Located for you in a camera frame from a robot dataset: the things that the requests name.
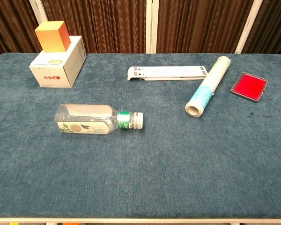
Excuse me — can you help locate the clear plastic water bottle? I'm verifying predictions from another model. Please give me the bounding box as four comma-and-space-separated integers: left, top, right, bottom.
55, 104, 144, 135

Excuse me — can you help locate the white paper roll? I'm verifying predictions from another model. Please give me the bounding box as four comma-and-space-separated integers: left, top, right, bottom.
185, 55, 232, 118

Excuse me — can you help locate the white folding laptop stand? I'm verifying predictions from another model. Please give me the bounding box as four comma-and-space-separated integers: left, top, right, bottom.
127, 66, 208, 82

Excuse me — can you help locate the blue velvet table cloth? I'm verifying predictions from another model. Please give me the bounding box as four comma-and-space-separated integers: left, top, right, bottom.
0, 52, 281, 220

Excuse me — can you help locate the white cardboard box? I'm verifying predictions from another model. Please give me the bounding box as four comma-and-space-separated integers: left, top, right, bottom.
29, 35, 87, 89

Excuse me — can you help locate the brown pleated curtain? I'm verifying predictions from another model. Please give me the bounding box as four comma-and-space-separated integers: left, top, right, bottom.
0, 0, 281, 62

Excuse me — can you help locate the red stamp pad clear case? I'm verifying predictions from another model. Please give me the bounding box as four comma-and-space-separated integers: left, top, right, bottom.
230, 72, 269, 103

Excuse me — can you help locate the orange foam cube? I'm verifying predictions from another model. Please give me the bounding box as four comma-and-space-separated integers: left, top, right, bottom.
34, 20, 71, 53

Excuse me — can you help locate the white table frame edge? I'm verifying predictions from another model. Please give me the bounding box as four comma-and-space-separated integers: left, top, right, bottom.
0, 217, 281, 224

